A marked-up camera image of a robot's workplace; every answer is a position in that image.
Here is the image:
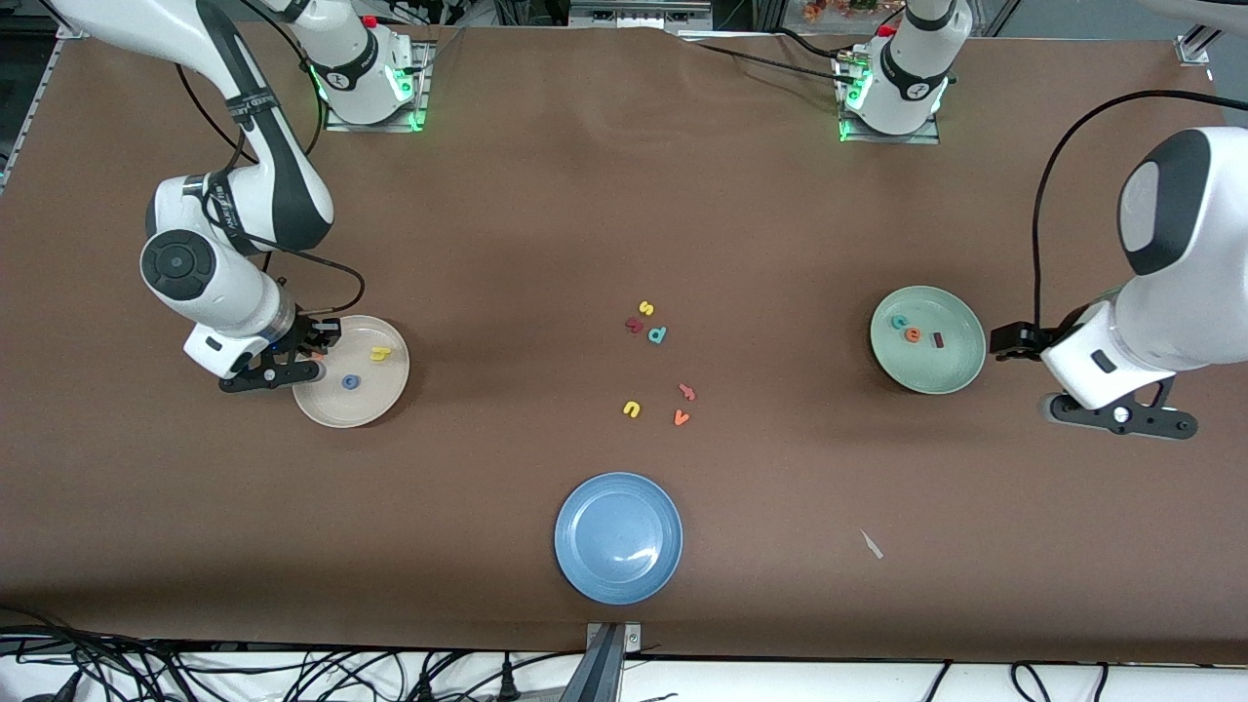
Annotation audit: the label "brown table cover sheet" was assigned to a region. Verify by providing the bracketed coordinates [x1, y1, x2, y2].
[0, 18, 1248, 666]

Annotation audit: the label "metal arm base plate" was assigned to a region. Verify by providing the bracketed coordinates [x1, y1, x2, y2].
[324, 39, 436, 134]
[837, 49, 943, 145]

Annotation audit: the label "blue round plate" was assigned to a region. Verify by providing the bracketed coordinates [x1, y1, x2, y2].
[554, 472, 683, 605]

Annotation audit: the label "black base cable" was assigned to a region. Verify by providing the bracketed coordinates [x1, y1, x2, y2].
[770, 27, 847, 59]
[680, 37, 859, 89]

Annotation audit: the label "tangled black cables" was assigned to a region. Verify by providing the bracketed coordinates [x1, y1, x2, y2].
[0, 604, 547, 702]

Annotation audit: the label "dark grey mount pole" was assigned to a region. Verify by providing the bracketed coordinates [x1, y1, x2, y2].
[558, 624, 625, 702]

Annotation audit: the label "grey metal box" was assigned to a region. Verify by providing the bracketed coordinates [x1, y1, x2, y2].
[568, 0, 713, 30]

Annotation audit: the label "green round plate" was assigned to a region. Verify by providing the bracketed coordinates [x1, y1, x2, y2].
[870, 286, 987, 395]

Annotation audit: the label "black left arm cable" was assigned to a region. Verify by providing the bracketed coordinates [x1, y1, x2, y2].
[1031, 90, 1248, 331]

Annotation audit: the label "aluminium frame rail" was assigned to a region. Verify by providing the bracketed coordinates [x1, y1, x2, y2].
[1175, 21, 1228, 67]
[0, 37, 74, 191]

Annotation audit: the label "black looped cable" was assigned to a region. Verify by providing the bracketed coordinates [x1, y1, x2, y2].
[1010, 661, 1056, 702]

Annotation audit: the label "beige round plate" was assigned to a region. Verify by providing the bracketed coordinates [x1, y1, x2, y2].
[292, 315, 410, 429]

